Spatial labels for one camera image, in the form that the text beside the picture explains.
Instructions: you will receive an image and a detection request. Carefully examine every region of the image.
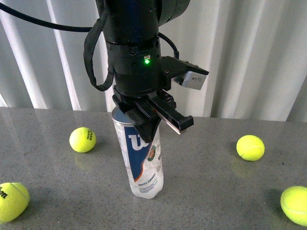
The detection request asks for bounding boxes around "yellow tennis ball front left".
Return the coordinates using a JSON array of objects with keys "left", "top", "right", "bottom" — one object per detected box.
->
[{"left": 0, "top": 183, "right": 30, "bottom": 224}]

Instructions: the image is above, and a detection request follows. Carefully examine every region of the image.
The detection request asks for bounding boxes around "yellow tennis ball front right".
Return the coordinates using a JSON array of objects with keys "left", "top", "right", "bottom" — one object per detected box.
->
[{"left": 280, "top": 186, "right": 307, "bottom": 227}]

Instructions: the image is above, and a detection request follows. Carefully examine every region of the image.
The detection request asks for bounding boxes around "plain yellow tennis ball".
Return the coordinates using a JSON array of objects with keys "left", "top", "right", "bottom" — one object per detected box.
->
[{"left": 236, "top": 135, "right": 265, "bottom": 161}]

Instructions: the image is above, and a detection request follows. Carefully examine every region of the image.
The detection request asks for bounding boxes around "white pleated curtain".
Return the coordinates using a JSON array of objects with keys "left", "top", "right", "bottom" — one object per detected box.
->
[{"left": 0, "top": 0, "right": 307, "bottom": 122}]

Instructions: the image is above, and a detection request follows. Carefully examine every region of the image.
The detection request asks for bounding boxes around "thin black camera cable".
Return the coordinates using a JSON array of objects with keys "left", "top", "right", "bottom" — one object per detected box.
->
[{"left": 158, "top": 32, "right": 180, "bottom": 59}]

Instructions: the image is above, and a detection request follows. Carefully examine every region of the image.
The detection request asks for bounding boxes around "clear Wilson tennis ball can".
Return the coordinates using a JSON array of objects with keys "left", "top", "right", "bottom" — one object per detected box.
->
[{"left": 112, "top": 107, "right": 164, "bottom": 199}]

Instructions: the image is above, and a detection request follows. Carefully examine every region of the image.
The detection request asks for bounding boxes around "black sleeved cable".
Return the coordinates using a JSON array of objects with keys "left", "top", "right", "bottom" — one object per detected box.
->
[{"left": 0, "top": 0, "right": 115, "bottom": 92}]

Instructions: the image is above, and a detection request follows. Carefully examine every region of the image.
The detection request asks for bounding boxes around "yellow Head Team tennis ball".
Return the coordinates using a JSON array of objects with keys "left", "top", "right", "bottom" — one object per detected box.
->
[{"left": 69, "top": 127, "right": 96, "bottom": 153}]

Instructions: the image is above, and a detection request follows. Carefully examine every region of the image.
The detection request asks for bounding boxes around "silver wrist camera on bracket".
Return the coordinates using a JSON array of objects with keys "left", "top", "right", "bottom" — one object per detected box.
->
[{"left": 162, "top": 56, "right": 209, "bottom": 90}]

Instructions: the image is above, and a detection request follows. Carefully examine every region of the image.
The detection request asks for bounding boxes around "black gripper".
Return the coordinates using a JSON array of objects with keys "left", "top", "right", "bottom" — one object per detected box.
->
[{"left": 106, "top": 36, "right": 194, "bottom": 142}]

